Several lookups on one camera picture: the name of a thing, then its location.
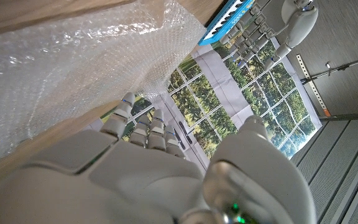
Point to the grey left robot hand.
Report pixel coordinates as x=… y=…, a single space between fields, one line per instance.
x=300 y=21

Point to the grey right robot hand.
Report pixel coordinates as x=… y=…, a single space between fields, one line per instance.
x=135 y=186

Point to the blue toy piano keyboard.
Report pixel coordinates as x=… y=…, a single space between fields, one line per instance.
x=225 y=21

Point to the clear bubble wrap sheet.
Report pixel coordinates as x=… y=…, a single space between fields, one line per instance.
x=73 y=62

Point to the thin metal rod with brackets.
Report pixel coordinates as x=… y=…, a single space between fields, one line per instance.
x=337 y=69

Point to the printed window forest backdrop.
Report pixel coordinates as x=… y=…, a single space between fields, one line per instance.
x=222 y=87

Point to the dark metal beam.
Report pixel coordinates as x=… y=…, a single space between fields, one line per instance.
x=353 y=116

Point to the white ceiling vent slot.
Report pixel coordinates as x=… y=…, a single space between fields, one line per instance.
x=351 y=199

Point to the perforated metal rail orange tip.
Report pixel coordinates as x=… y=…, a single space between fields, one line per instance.
x=311 y=84

